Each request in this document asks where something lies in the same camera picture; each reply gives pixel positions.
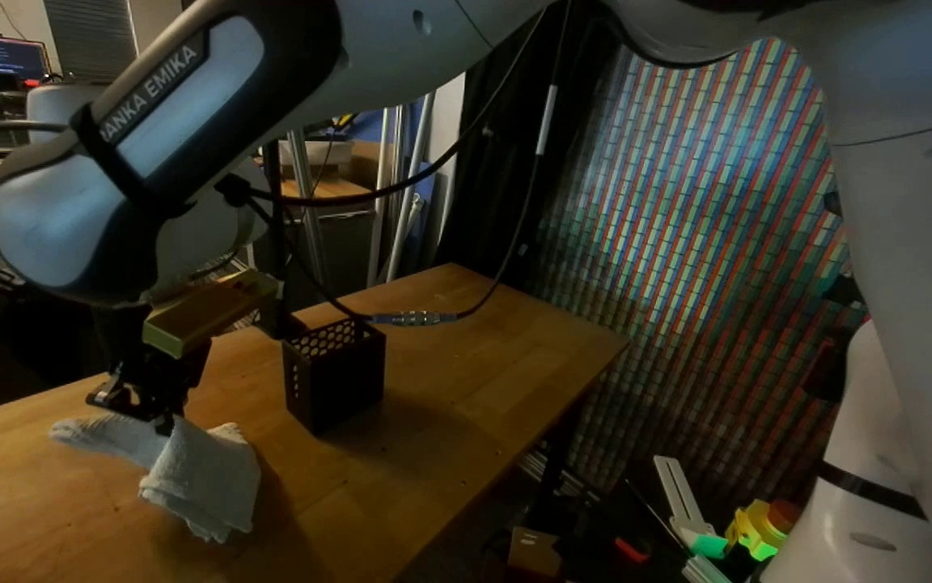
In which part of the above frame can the black perforated box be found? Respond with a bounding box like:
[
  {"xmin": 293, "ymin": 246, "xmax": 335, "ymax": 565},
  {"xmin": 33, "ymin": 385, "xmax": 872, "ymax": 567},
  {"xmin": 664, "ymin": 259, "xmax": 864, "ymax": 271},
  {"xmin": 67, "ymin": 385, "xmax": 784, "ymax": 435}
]
[{"xmin": 277, "ymin": 313, "xmax": 390, "ymax": 437}]

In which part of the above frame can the large striped display screen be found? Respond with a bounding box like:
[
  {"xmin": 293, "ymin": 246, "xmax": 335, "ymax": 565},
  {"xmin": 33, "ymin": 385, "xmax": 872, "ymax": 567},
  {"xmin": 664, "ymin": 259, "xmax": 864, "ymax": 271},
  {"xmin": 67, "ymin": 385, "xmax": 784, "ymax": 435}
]
[{"xmin": 528, "ymin": 35, "xmax": 869, "ymax": 521}]

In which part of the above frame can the yellow green plastic toy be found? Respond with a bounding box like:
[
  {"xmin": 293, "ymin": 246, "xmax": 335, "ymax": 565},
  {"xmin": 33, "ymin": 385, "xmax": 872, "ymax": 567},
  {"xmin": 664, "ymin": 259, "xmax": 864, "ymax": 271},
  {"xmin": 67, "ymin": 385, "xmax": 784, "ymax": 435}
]
[{"xmin": 723, "ymin": 497, "xmax": 803, "ymax": 567}]

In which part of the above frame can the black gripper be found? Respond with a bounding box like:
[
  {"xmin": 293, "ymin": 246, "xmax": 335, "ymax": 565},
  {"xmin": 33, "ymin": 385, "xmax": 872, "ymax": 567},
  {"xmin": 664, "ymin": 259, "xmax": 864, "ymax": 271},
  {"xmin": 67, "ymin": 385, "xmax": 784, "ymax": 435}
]
[{"xmin": 84, "ymin": 327, "xmax": 217, "ymax": 437}]

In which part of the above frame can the white slotted rail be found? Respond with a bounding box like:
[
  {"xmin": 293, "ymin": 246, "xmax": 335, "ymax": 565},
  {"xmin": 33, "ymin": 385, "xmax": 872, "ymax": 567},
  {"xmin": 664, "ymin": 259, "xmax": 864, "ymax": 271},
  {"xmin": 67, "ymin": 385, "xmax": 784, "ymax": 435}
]
[{"xmin": 655, "ymin": 453, "xmax": 713, "ymax": 539}]

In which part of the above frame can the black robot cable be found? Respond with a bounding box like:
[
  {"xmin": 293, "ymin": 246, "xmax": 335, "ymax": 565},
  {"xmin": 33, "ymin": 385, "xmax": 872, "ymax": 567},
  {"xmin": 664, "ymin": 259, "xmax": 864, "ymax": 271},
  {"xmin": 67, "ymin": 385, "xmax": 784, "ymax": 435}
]
[{"xmin": 217, "ymin": 0, "xmax": 579, "ymax": 331}]

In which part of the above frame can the light blue cloth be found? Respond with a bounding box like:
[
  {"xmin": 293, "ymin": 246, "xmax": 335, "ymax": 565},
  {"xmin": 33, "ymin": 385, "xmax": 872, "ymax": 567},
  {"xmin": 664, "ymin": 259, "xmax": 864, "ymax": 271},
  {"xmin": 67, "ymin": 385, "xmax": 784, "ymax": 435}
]
[{"xmin": 49, "ymin": 412, "xmax": 266, "ymax": 546}]

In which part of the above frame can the small cardboard box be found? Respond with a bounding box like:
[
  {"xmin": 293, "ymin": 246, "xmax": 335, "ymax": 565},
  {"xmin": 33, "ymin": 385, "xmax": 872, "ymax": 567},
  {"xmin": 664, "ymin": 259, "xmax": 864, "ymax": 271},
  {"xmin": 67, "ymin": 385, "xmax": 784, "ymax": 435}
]
[{"xmin": 508, "ymin": 525, "xmax": 566, "ymax": 580}]

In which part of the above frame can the wooden top workbench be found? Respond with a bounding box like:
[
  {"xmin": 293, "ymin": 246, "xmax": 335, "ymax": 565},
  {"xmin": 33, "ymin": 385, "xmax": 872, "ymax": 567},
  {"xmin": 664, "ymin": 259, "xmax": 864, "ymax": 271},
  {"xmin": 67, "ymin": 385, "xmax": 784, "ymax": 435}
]
[{"xmin": 275, "ymin": 172, "xmax": 381, "ymax": 296}]

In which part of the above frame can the black vertical pole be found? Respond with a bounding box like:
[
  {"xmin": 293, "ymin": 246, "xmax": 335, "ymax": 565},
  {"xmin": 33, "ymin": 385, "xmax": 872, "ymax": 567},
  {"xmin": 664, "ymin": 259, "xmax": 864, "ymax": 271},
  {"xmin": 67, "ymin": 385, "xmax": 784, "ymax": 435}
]
[{"xmin": 255, "ymin": 134, "xmax": 313, "ymax": 339}]

